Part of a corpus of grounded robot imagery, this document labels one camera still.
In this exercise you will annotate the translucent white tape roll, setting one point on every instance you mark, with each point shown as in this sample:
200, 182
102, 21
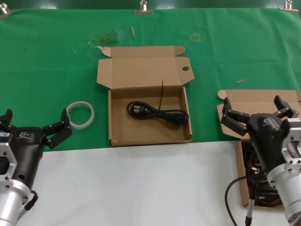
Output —
81, 126

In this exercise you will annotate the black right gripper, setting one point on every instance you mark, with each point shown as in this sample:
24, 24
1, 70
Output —
268, 139

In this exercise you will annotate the open brown cardboard box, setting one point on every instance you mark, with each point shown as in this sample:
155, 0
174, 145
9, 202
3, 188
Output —
141, 68

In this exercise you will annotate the thin wooden stick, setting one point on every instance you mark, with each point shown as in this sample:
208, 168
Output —
133, 31

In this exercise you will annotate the small wood chip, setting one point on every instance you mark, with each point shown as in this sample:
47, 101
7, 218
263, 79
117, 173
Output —
241, 81

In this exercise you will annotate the green table cloth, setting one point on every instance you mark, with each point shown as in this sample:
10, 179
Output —
47, 58

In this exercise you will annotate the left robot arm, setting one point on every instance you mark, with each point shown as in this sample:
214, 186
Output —
11, 204

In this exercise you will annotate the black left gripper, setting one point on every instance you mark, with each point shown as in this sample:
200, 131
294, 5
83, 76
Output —
28, 146

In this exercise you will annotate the silver binder clip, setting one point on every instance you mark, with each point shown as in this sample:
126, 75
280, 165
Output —
3, 10
143, 11
288, 7

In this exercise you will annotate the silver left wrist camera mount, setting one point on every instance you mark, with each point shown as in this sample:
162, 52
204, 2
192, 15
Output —
5, 162

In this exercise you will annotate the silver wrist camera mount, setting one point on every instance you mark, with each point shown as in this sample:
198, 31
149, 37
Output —
292, 141
5, 162

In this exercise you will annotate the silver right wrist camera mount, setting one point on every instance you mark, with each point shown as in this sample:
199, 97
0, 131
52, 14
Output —
292, 141

